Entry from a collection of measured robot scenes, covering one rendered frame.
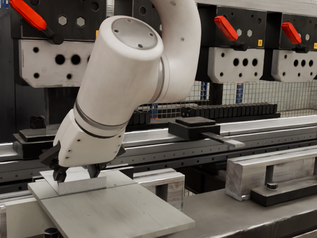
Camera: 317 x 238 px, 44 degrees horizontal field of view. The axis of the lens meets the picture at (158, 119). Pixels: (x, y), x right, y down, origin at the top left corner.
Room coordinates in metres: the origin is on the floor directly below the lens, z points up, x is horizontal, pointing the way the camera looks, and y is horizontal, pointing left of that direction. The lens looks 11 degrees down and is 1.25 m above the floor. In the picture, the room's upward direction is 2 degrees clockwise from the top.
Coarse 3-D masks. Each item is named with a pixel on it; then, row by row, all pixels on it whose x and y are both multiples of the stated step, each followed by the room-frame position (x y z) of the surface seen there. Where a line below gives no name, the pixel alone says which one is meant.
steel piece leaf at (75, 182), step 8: (48, 176) 0.70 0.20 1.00; (72, 176) 0.70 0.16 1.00; (80, 176) 0.70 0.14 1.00; (88, 176) 0.71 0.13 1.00; (104, 176) 0.65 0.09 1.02; (56, 184) 0.66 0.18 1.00; (64, 184) 0.62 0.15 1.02; (72, 184) 0.62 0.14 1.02; (80, 184) 0.63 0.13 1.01; (88, 184) 0.64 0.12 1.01; (96, 184) 0.64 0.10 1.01; (104, 184) 0.65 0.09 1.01; (56, 192) 0.62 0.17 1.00; (64, 192) 0.61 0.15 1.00; (72, 192) 0.62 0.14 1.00
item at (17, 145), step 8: (16, 136) 0.91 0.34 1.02; (24, 136) 0.88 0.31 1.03; (32, 136) 0.87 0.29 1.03; (40, 136) 0.88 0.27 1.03; (48, 136) 0.89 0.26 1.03; (16, 144) 0.90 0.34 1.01; (24, 144) 0.85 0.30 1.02; (32, 144) 0.86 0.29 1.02; (40, 144) 0.87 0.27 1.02; (48, 144) 0.88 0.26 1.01; (24, 152) 0.85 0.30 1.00; (32, 152) 0.86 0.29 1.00; (40, 152) 0.87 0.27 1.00
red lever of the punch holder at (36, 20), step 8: (16, 0) 0.60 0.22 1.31; (16, 8) 0.60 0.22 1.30; (24, 8) 0.60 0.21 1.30; (24, 16) 0.61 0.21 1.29; (32, 16) 0.61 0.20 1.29; (40, 16) 0.62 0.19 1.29; (32, 24) 0.61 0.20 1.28; (40, 24) 0.61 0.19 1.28; (48, 32) 0.63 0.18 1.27; (48, 40) 0.64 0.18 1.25; (56, 40) 0.62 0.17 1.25
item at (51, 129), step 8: (48, 88) 0.69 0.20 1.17; (56, 88) 0.70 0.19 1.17; (64, 88) 0.71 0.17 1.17; (72, 88) 0.71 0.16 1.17; (48, 96) 0.69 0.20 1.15; (56, 96) 0.70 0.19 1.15; (64, 96) 0.71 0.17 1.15; (72, 96) 0.71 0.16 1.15; (48, 104) 0.69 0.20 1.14; (56, 104) 0.70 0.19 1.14; (64, 104) 0.71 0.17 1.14; (72, 104) 0.71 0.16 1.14; (48, 112) 0.69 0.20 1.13; (56, 112) 0.70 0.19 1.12; (64, 112) 0.71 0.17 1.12; (48, 120) 0.69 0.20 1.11; (56, 120) 0.70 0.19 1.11; (48, 128) 0.70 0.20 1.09; (56, 128) 0.71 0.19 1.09
